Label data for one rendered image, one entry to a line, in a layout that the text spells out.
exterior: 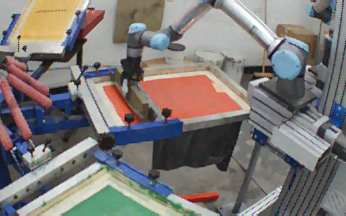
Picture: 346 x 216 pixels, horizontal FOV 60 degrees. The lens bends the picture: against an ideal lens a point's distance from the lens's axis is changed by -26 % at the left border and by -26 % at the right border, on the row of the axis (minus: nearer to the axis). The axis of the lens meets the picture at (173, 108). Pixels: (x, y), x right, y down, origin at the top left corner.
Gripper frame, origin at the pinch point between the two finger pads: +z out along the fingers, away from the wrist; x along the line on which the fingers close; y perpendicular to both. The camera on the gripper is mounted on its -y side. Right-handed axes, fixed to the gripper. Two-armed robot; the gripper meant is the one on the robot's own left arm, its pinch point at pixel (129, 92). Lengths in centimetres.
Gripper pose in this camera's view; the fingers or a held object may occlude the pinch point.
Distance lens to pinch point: 183.0
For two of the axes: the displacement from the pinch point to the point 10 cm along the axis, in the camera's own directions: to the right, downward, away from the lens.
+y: 4.2, 4.8, -7.7
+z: -1.0, 8.7, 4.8
